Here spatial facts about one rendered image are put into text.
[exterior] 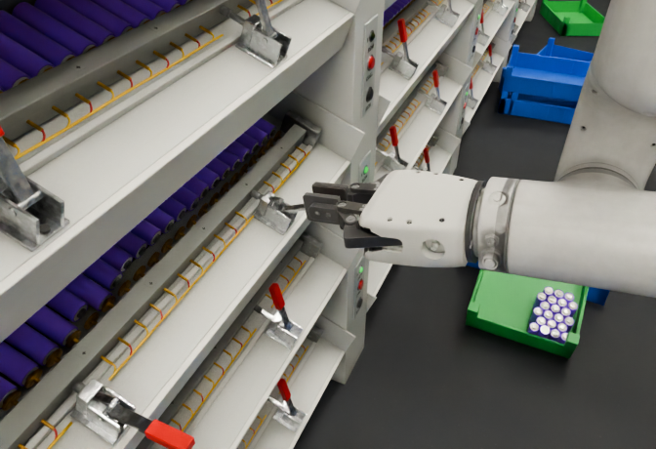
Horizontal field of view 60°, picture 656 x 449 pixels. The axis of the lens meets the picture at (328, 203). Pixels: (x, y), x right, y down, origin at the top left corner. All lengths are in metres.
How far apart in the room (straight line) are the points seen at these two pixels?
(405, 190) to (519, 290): 0.73
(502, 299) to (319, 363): 0.43
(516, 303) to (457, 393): 0.24
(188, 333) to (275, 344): 0.24
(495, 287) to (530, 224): 0.76
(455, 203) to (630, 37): 0.20
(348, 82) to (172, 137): 0.32
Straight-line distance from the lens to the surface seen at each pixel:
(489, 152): 1.74
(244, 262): 0.59
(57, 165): 0.39
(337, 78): 0.70
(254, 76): 0.50
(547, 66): 2.11
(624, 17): 0.42
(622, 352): 1.26
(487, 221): 0.49
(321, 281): 0.83
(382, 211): 0.52
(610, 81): 0.43
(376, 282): 1.12
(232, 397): 0.71
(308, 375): 0.96
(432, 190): 0.53
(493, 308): 1.22
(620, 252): 0.48
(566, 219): 0.48
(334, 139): 0.74
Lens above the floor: 0.89
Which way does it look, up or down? 37 degrees down
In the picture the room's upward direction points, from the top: straight up
